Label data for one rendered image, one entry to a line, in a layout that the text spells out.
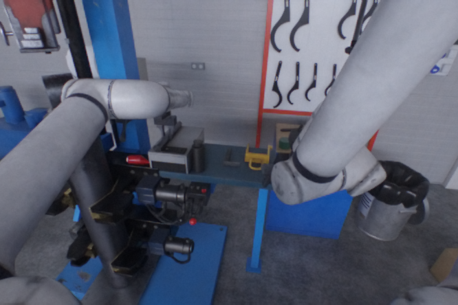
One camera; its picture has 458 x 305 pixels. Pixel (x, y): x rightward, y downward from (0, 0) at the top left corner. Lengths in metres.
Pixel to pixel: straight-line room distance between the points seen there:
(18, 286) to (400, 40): 0.50
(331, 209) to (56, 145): 2.18
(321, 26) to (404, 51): 2.65
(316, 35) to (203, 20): 1.24
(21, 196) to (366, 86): 0.56
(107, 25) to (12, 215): 1.24
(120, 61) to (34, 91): 3.07
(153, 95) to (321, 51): 2.42
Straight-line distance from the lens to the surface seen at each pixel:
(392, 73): 0.32
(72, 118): 0.67
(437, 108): 3.65
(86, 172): 1.42
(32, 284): 0.39
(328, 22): 2.96
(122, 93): 0.74
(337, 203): 2.38
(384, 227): 2.79
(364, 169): 0.55
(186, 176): 1.47
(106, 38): 1.62
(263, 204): 1.74
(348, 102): 0.34
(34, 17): 1.09
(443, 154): 4.00
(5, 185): 0.56
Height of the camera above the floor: 1.90
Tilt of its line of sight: 30 degrees down
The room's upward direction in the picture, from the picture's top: 1 degrees clockwise
